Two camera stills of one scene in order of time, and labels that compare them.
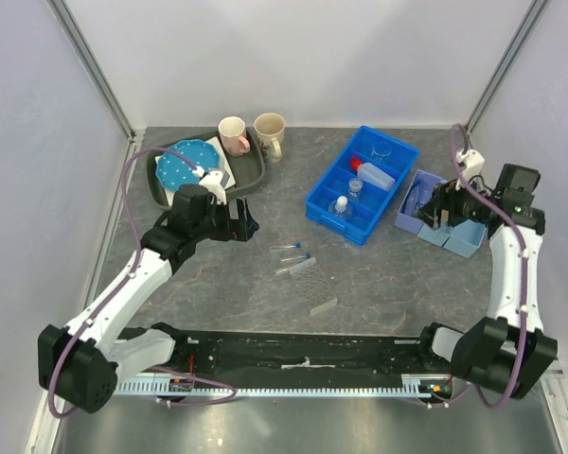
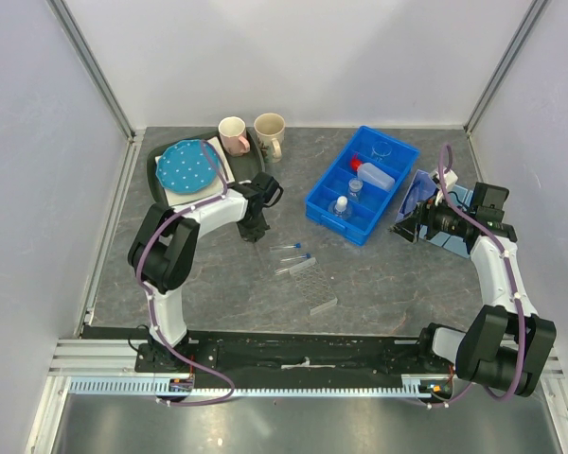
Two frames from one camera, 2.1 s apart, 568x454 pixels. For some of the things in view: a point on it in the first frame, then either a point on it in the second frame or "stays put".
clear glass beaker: x=381 y=149 stays put
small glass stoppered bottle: x=355 y=186 stays put
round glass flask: x=340 y=208 stays put
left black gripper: x=234 y=230 → x=257 y=233
